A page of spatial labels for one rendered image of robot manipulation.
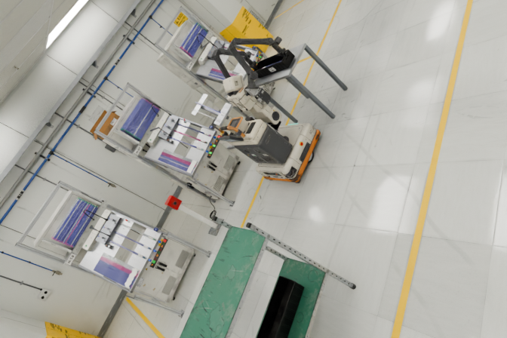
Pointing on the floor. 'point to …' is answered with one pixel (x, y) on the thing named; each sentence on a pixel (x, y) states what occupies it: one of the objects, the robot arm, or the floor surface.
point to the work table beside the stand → (299, 81)
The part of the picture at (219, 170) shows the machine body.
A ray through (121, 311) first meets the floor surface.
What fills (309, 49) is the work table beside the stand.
